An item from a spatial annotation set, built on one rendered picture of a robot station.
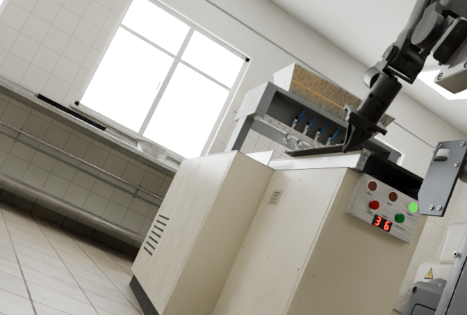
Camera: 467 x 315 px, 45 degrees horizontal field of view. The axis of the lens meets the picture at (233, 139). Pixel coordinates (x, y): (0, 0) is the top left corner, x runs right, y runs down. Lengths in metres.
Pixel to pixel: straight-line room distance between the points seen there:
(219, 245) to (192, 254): 0.12
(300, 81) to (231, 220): 0.70
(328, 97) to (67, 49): 3.32
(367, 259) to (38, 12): 4.24
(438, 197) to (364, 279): 0.81
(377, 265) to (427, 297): 0.99
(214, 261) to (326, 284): 0.72
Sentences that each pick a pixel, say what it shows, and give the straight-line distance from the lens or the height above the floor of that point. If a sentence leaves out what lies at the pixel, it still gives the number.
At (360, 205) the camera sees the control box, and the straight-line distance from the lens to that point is 1.85.
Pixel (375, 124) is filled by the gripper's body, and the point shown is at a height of 0.84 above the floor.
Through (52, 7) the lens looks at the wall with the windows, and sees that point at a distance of 5.56.
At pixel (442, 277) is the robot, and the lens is 1.09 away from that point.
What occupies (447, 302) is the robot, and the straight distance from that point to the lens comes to 0.79.
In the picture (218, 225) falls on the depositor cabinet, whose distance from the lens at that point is 2.43.
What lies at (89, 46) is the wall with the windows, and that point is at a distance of 5.55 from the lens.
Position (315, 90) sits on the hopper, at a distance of 2.65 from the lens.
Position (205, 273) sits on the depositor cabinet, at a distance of 2.44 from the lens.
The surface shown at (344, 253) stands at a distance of 1.87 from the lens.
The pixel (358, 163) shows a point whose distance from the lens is 1.85.
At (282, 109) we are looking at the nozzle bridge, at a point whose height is 1.12.
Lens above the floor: 0.44
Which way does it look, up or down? 10 degrees up
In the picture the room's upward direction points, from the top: 25 degrees clockwise
